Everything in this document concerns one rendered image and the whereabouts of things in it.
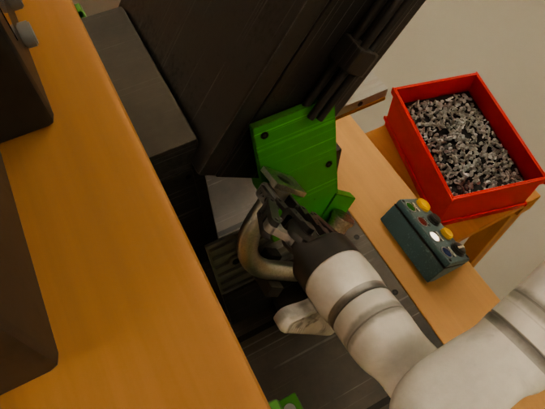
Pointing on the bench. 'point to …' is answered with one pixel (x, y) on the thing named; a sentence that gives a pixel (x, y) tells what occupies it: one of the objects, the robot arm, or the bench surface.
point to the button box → (422, 240)
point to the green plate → (298, 153)
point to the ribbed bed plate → (218, 260)
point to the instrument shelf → (112, 251)
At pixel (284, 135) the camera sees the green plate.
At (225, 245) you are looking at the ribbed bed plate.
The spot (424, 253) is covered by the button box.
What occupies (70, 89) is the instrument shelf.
